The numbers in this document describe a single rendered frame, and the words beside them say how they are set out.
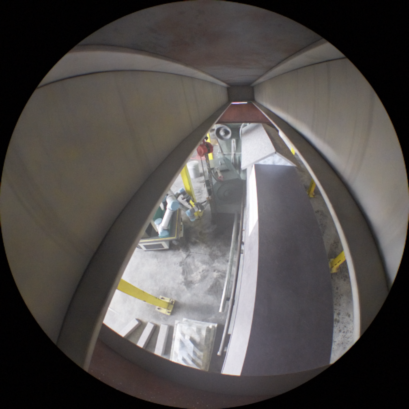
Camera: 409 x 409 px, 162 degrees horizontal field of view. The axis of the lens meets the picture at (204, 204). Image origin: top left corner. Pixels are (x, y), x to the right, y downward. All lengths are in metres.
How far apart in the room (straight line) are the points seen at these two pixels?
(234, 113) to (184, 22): 1.41
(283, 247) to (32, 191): 0.58
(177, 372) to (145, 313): 1.96
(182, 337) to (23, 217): 1.74
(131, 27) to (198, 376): 0.47
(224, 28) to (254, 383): 0.51
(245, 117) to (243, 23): 1.40
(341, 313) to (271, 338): 2.11
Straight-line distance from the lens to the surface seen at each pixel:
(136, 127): 0.24
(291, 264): 0.52
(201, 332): 1.76
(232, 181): 2.04
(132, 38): 0.18
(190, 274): 2.14
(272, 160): 0.96
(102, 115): 0.20
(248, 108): 1.53
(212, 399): 0.32
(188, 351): 1.79
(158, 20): 0.16
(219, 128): 2.51
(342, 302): 2.54
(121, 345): 0.40
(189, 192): 2.32
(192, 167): 3.57
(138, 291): 1.45
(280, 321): 0.47
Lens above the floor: 1.96
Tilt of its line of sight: 42 degrees down
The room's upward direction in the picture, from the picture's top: 13 degrees counter-clockwise
